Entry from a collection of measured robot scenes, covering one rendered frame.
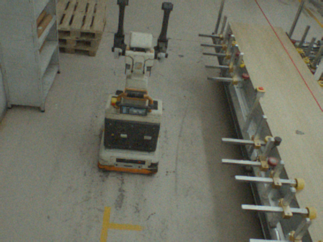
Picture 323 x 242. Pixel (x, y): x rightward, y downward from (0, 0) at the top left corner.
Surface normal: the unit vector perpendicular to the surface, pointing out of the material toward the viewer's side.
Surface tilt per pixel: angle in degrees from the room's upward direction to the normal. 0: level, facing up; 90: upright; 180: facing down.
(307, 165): 0
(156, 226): 0
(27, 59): 90
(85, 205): 0
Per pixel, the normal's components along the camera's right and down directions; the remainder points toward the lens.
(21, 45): -0.01, 0.60
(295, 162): 0.11, -0.79
